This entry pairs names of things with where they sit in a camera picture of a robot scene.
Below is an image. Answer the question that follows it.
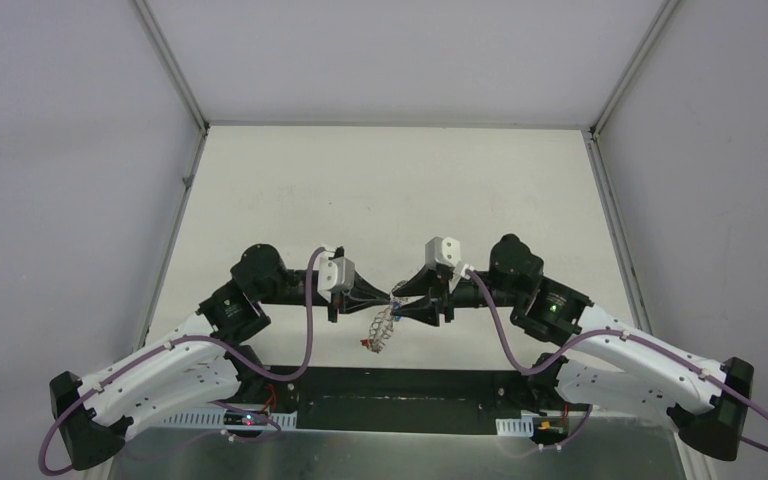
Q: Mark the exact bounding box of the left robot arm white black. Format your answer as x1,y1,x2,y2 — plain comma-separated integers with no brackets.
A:
37,243,391,476

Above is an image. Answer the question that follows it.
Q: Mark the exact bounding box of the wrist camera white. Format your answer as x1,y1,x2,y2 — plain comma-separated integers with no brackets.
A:
424,237,472,278
317,257,356,296

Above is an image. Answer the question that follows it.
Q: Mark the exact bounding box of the purple cable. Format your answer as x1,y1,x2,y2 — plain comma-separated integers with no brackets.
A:
38,246,329,477
466,266,768,463

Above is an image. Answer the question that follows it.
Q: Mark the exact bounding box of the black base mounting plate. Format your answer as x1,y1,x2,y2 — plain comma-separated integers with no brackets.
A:
201,364,593,437

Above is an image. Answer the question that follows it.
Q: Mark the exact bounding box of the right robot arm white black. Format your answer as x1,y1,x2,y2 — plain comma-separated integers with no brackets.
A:
393,234,754,461

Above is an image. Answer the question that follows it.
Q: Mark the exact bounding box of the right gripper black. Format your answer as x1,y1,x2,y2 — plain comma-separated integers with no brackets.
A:
391,265,524,327

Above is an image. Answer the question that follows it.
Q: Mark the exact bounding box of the metal disc with key rings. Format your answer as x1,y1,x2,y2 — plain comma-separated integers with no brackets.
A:
364,280,407,354

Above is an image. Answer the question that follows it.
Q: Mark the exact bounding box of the aluminium frame rail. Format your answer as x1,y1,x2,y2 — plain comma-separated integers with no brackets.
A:
100,361,699,420

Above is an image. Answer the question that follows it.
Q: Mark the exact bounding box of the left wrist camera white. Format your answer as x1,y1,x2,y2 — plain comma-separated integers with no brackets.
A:
317,257,356,296

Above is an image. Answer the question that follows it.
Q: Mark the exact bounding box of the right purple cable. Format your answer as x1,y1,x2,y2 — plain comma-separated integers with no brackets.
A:
466,266,768,463

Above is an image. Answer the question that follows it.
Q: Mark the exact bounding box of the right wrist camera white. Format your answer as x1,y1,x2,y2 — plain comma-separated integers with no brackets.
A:
424,237,472,278

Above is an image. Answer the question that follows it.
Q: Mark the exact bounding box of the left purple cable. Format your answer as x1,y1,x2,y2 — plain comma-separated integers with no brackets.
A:
38,246,329,477

